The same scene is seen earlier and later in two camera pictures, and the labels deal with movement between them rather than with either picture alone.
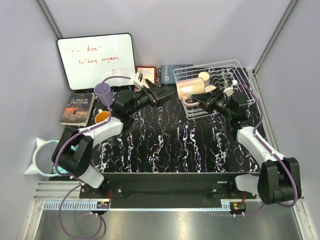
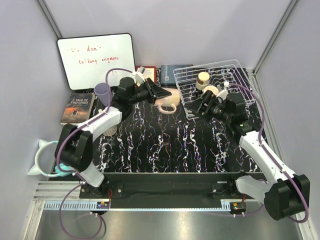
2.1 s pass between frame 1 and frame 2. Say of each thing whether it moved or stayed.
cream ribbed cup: stayed
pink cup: moved
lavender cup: stayed
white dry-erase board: stayed
